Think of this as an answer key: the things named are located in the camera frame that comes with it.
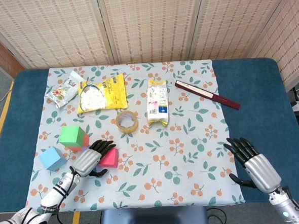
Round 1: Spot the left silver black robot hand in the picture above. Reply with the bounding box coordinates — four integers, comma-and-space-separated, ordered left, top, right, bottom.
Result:
69, 138, 119, 180

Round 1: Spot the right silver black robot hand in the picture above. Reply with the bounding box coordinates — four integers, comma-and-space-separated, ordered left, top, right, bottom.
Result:
222, 134, 283, 197

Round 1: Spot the clear yellowish tape roll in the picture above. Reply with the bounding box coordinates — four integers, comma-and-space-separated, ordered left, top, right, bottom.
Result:
114, 110, 139, 135

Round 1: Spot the blue table cover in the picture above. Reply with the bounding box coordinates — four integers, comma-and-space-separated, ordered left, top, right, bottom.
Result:
0, 52, 299, 219

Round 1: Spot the white floor cable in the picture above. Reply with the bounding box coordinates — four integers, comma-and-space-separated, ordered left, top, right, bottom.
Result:
0, 87, 14, 103

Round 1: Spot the pink wedge block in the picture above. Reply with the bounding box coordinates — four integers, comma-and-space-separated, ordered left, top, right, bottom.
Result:
95, 147, 120, 170

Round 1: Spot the green foam cube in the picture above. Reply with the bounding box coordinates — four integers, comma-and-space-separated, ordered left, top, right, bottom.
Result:
56, 124, 88, 148

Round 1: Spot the orange foam cube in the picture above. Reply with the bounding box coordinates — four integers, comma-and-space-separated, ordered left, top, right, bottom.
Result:
64, 132, 92, 154

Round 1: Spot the white cotton pads pack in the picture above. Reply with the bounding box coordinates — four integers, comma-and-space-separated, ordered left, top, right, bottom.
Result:
144, 78, 172, 128

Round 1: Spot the woven folding screen panel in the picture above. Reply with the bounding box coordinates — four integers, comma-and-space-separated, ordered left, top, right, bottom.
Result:
184, 0, 299, 62
95, 0, 210, 67
245, 0, 299, 93
0, 0, 116, 73

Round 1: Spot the dark red folded fan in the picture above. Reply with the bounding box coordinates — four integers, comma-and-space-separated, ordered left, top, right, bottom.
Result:
173, 76, 242, 114

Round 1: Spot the black base cable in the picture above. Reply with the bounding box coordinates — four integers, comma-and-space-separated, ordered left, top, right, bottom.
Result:
205, 207, 228, 224

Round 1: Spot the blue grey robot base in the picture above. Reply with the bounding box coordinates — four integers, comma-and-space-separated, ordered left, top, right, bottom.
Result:
98, 204, 211, 224

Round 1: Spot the yellow cotton ball bag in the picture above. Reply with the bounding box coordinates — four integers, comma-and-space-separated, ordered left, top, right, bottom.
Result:
74, 73, 130, 115

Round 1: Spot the nut snack bag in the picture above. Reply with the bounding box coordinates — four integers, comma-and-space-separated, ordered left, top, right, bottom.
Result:
43, 70, 85, 109

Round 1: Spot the floral fruit print tablecloth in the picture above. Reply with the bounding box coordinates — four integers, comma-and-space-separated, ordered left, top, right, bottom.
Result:
18, 56, 246, 218

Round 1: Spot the light blue foam cube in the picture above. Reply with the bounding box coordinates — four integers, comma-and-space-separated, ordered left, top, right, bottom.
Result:
38, 144, 69, 173

